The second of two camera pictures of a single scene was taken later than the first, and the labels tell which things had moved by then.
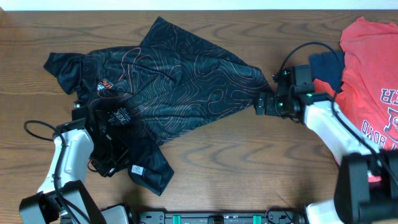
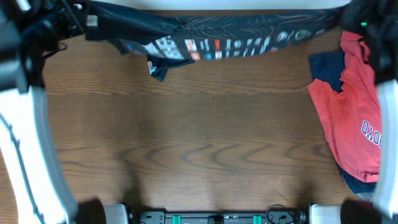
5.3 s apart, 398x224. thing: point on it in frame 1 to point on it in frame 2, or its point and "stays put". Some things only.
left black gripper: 78,112 to 76,15
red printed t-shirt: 367,93 stays put
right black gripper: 269,108 to 352,20
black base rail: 272,215 stays put
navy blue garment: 328,68 stays put
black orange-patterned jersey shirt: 171,81 to 169,33
